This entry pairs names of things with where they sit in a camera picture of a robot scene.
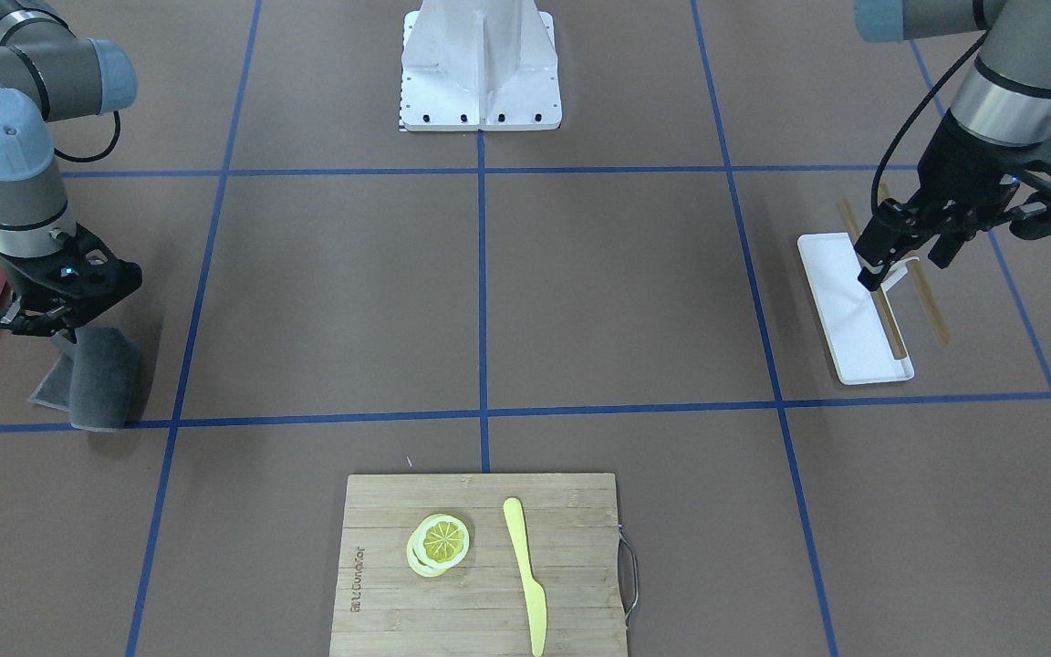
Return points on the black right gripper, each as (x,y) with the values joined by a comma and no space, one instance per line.
(36,320)

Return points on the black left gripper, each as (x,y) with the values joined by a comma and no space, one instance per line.
(965,166)

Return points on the grey cleaning cloth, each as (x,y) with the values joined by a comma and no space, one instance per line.
(94,382)

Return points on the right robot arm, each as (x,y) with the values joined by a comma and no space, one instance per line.
(48,74)

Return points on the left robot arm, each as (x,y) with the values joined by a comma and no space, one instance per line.
(1005,96)

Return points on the white rectangular tray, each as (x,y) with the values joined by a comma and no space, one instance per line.
(858,342)

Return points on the wooden cutting board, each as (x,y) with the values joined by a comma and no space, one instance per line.
(477,608)

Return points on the yellow lemon slice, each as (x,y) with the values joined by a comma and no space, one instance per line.
(437,544)

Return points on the yellow plastic knife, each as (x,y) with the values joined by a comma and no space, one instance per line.
(533,592)

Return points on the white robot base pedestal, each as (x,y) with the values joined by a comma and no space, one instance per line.
(479,65)

